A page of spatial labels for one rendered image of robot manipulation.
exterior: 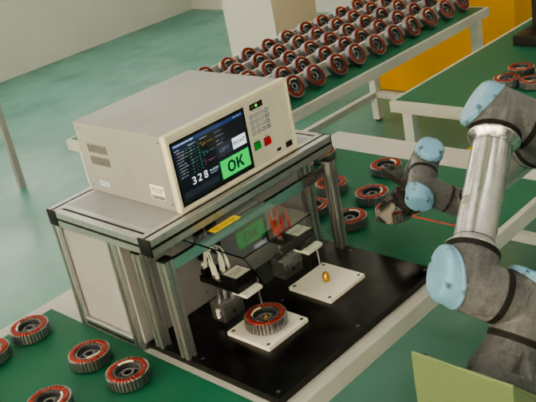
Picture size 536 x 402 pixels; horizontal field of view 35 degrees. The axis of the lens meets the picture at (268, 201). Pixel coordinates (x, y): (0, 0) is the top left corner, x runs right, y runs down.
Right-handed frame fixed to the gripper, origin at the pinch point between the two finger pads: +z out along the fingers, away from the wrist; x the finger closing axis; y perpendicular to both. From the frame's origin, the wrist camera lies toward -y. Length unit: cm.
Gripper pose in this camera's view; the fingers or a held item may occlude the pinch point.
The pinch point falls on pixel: (392, 211)
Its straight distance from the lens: 258.2
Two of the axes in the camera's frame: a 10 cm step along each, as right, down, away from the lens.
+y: 4.6, 7.7, -4.4
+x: 8.8, -3.2, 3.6
